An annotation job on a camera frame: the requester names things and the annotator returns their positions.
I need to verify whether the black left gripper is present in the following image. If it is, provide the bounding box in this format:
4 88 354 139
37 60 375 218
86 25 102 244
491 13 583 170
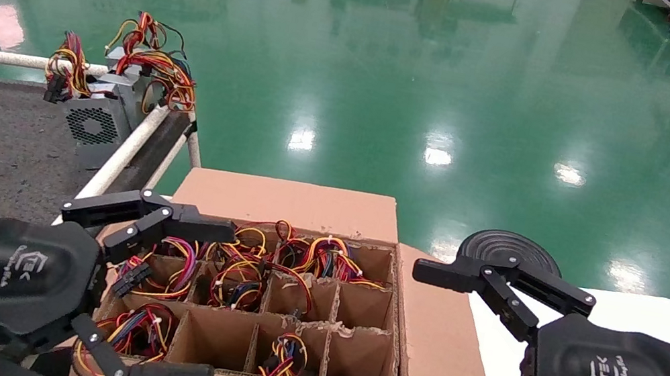
0 164 245 376

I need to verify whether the brown cardboard divider box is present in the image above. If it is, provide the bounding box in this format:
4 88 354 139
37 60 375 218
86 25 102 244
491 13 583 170
68 150 529 376

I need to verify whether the black round ribbed disc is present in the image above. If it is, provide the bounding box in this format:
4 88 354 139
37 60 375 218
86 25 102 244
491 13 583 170
454 224 569 285

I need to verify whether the grey power supply with fan grille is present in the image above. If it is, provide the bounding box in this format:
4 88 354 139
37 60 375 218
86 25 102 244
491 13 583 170
30 28 152 176

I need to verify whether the coloured power supply cable bundle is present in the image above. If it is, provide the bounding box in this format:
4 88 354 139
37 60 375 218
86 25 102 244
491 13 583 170
109 228 204 309
68 290 180 376
267 219 396 293
157 232 212 264
205 253 319 323
207 217 275 273

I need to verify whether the thin white frame pipe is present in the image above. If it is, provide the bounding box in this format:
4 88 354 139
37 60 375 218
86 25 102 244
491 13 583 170
141 129 191 197

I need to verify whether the short white frame pipe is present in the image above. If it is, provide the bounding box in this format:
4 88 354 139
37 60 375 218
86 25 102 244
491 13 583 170
181 113 210 169

